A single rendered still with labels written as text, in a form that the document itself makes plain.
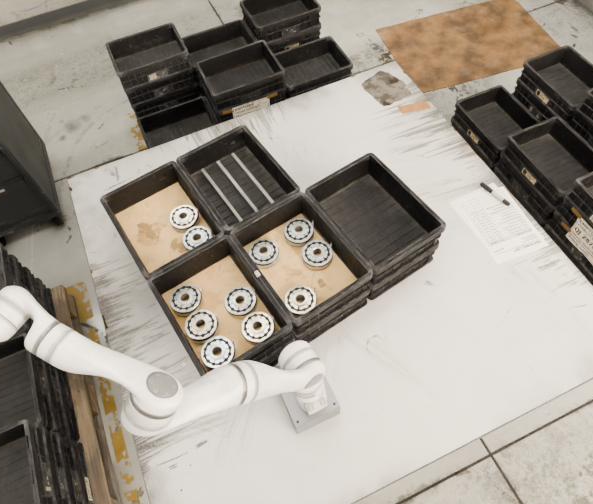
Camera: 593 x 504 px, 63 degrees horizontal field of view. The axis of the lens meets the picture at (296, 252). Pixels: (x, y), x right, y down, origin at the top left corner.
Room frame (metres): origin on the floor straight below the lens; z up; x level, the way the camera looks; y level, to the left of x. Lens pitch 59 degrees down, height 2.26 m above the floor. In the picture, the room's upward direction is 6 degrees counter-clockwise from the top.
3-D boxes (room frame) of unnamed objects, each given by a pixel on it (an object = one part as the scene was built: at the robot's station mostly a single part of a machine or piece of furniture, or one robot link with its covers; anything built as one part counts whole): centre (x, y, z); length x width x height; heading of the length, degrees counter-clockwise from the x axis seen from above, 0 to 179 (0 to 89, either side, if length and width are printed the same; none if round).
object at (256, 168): (1.15, 0.18, 0.87); 0.40 x 0.30 x 0.11; 28
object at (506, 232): (0.97, -0.77, 0.70); 0.33 x 0.23 x 0.01; 19
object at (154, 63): (2.41, 0.69, 0.37); 0.40 x 0.30 x 0.45; 109
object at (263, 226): (0.80, -0.01, 0.87); 0.40 x 0.30 x 0.11; 28
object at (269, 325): (0.59, 0.14, 0.86); 0.10 x 0.10 x 0.01
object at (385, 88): (1.76, -0.49, 0.71); 0.22 x 0.19 x 0.01; 19
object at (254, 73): (2.16, 0.19, 0.37); 0.40 x 0.30 x 0.45; 109
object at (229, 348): (0.52, 0.27, 0.86); 0.10 x 0.10 x 0.01
